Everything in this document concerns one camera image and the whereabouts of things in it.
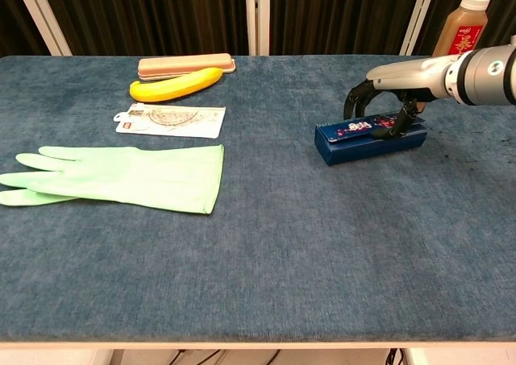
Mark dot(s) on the pink pencil case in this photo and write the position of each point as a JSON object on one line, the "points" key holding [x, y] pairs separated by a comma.
{"points": [[181, 63]]}

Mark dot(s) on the white packaged ruler set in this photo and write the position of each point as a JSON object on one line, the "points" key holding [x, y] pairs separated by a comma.
{"points": [[173, 123]]}

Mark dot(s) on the white frame post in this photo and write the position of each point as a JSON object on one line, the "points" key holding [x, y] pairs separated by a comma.
{"points": [[419, 14], [257, 14], [40, 14]]}

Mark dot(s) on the blue velvet table cover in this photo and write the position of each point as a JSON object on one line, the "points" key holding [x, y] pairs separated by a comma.
{"points": [[282, 260]]}

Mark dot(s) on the green rubber glove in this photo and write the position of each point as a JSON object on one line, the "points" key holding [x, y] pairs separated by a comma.
{"points": [[141, 175]]}

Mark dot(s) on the yellow banana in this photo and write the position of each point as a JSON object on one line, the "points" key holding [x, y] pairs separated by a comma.
{"points": [[173, 88]]}

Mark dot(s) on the dark pleated curtain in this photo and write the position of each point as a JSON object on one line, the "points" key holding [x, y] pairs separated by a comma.
{"points": [[342, 14], [16, 26], [153, 14], [504, 14]]}

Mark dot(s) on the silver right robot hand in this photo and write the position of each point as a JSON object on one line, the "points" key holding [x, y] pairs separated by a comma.
{"points": [[411, 75]]}

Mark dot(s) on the blue glasses case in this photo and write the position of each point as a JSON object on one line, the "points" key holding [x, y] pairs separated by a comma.
{"points": [[363, 151]]}

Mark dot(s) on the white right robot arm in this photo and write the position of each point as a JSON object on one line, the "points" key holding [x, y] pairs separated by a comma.
{"points": [[483, 79]]}

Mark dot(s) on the brown juice bottle red label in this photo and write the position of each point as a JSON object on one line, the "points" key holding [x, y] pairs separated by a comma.
{"points": [[459, 26]]}

